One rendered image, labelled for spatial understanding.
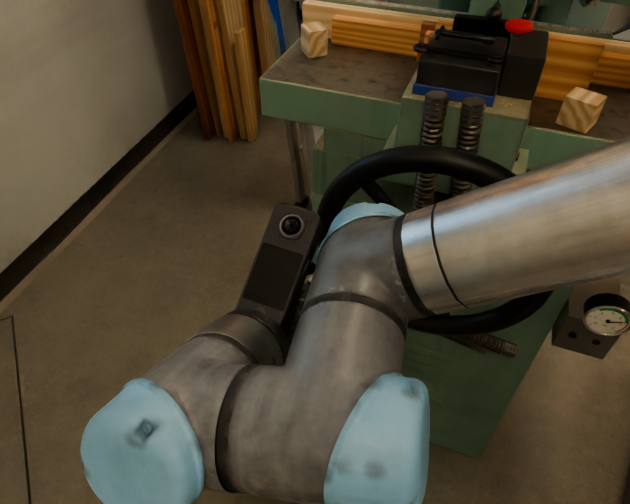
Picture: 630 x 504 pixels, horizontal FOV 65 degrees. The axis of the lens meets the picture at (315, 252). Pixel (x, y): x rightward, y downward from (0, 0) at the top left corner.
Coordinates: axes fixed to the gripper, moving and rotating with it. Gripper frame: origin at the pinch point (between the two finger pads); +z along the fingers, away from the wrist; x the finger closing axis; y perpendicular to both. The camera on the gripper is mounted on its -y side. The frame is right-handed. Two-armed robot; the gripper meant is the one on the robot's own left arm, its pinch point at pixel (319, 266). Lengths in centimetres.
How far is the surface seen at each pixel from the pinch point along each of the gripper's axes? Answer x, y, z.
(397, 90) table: 1.6, -21.6, 19.1
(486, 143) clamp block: 14.8, -17.4, 6.4
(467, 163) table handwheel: 13.3, -15.5, -2.8
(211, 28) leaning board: -90, -35, 128
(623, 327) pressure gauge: 40.5, 4.2, 21.8
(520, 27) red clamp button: 14.9, -30.0, 8.3
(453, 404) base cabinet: 25, 40, 48
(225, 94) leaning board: -88, -12, 143
